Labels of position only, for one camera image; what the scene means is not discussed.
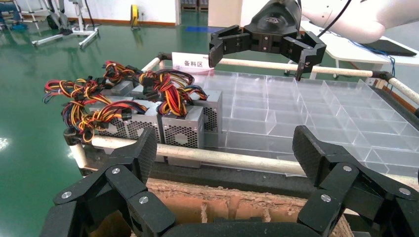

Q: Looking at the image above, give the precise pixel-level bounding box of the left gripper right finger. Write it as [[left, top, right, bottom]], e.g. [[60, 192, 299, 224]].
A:
[[292, 125, 419, 237]]

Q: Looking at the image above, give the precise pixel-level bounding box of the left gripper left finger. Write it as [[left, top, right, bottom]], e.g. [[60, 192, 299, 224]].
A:
[[41, 126, 176, 237]]

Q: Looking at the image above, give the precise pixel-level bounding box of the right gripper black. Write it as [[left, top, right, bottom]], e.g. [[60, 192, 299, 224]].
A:
[[208, 0, 327, 81]]

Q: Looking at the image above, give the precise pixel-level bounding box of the silver power supply with cables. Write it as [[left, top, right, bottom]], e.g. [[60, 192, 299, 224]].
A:
[[188, 84, 223, 134], [42, 77, 128, 155], [130, 67, 195, 102], [157, 70, 206, 169], [103, 60, 143, 96], [76, 99, 165, 163]]

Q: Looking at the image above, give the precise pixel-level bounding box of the blue floor mat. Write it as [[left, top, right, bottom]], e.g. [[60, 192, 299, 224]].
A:
[[185, 26, 226, 34]]

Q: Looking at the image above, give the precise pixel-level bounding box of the clear acrylic divider tray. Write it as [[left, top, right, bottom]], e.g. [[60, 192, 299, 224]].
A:
[[193, 69, 419, 179]]

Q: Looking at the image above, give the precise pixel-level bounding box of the white sign with characters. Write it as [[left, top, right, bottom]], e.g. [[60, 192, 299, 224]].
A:
[[171, 51, 215, 70]]

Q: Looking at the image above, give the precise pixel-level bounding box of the white table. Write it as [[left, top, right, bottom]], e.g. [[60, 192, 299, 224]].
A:
[[299, 19, 419, 81]]

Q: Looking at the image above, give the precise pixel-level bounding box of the torn brown cardboard box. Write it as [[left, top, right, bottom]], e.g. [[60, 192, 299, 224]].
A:
[[90, 178, 354, 237]]

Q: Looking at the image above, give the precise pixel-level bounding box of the black laptop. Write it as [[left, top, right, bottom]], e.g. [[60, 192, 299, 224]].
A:
[[363, 39, 418, 57]]

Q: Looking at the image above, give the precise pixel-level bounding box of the yellow floor fan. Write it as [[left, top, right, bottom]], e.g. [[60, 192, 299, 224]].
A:
[[130, 4, 141, 30]]

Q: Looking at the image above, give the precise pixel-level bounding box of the white metal floor stand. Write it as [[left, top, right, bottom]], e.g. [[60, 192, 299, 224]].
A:
[[31, 0, 99, 49]]

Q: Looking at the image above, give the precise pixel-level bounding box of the person in blue jeans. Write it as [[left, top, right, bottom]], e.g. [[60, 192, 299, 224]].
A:
[[0, 1, 29, 32]]

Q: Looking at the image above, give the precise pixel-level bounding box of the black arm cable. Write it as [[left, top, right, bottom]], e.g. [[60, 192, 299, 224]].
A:
[[317, 0, 353, 37]]

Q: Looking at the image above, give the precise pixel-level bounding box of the white tube cart frame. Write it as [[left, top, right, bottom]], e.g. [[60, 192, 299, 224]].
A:
[[64, 52, 419, 184]]

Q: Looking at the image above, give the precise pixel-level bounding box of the blue cable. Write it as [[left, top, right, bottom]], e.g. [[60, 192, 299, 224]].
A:
[[348, 39, 397, 89]]

